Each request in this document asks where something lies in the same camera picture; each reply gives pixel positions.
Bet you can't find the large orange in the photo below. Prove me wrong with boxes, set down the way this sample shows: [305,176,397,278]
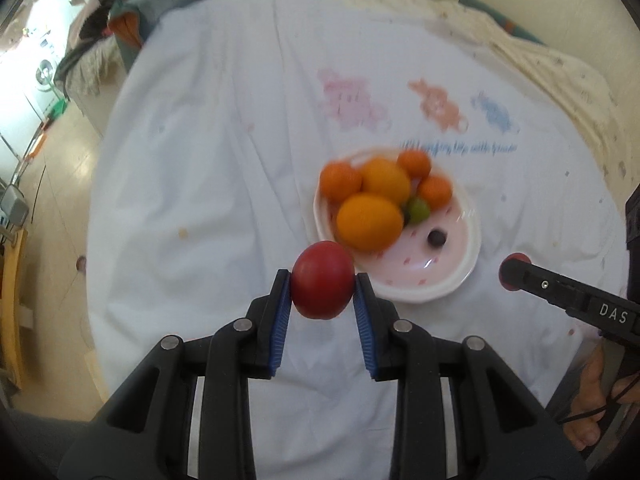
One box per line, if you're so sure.
[359,157,412,206]
[334,193,404,252]

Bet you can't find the small mandarin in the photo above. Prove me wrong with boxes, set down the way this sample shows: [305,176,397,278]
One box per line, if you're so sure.
[416,174,454,211]
[397,150,432,180]
[319,162,362,204]

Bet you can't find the small mandarin top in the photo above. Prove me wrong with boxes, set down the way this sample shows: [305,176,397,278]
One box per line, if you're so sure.
[319,162,362,204]

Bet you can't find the person right hand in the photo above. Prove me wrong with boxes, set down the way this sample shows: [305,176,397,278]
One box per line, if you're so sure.
[562,341,640,453]

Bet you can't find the yellow wooden chair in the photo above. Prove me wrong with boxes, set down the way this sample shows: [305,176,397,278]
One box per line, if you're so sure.
[1,228,28,390]

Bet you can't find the green grape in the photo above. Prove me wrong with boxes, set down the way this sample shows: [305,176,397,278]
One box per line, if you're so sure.
[404,196,431,226]

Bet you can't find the pink strawberry pattern bowl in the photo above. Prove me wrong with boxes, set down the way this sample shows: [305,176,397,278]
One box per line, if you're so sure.
[314,148,482,304]

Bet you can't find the pile of clothes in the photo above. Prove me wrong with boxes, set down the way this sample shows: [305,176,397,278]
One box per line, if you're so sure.
[54,0,198,96]

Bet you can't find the cream floral blanket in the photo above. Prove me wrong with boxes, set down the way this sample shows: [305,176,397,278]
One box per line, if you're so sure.
[309,0,632,201]

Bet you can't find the red plum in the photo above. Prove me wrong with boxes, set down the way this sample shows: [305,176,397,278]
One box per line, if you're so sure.
[498,252,532,292]
[290,240,355,320]

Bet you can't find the teal orange pillow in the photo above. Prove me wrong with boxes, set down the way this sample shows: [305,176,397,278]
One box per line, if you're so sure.
[458,0,542,44]

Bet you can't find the dark grape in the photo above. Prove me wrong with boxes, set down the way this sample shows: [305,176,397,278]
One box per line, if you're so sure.
[426,229,448,249]

